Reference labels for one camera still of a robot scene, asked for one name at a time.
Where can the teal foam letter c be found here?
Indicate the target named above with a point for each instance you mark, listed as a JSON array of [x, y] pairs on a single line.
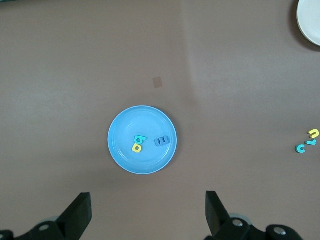
[[296, 148]]

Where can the teal foam letter b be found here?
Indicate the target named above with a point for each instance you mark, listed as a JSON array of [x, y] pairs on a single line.
[[140, 137]]

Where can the blue foam letter m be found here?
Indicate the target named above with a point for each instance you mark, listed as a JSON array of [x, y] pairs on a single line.
[[157, 143]]

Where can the blue plate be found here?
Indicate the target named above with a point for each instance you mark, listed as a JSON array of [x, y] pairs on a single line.
[[150, 160]]

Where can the clear tape patch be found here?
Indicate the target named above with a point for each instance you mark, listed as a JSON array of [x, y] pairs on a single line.
[[157, 82]]

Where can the yellow foam letter u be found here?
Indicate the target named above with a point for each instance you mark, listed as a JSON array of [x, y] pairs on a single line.
[[315, 130]]

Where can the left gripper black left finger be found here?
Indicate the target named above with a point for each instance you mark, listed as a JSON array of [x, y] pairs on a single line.
[[70, 220]]

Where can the teal foam letter r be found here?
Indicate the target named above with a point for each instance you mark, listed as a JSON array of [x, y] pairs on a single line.
[[310, 143]]

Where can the white plate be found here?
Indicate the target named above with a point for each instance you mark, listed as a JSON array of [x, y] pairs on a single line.
[[311, 20]]

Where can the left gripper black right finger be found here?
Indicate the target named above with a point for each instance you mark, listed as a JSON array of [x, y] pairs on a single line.
[[225, 227]]

